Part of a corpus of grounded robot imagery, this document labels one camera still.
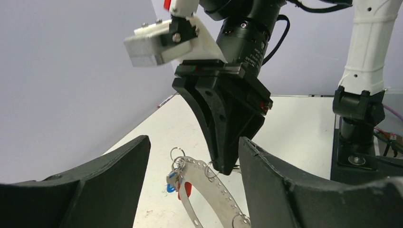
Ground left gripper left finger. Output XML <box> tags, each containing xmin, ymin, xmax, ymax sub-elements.
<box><xmin>0</xmin><ymin>135</ymin><xmax>151</xmax><ymax>228</ymax></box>

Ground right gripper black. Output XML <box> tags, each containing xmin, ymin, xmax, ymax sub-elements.
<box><xmin>172</xmin><ymin>59</ymin><xmax>273</xmax><ymax>175</ymax></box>

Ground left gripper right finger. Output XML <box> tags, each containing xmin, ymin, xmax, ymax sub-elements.
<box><xmin>239</xmin><ymin>137</ymin><xmax>403</xmax><ymax>228</ymax></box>

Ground blue-headed key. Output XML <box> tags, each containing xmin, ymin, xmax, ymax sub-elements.
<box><xmin>166</xmin><ymin>172</ymin><xmax>178</xmax><ymax>193</ymax></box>

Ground red-headed key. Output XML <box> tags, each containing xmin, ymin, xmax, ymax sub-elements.
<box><xmin>178</xmin><ymin>182</ymin><xmax>192</xmax><ymax>200</ymax></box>

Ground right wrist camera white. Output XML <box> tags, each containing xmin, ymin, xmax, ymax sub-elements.
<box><xmin>124</xmin><ymin>16</ymin><xmax>227</xmax><ymax>67</ymax></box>

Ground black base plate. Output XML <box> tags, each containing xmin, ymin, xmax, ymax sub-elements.
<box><xmin>330</xmin><ymin>116</ymin><xmax>403</xmax><ymax>185</ymax></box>

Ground aluminium frame rail back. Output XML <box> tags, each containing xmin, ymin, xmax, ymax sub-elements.
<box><xmin>272</xmin><ymin>94</ymin><xmax>334</xmax><ymax>97</ymax></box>

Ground black thin cable right arm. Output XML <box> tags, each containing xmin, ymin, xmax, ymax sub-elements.
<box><xmin>262</xmin><ymin>0</ymin><xmax>353</xmax><ymax>66</ymax></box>

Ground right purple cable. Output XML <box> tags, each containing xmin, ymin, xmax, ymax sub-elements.
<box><xmin>382</xmin><ymin>104</ymin><xmax>403</xmax><ymax>124</ymax></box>

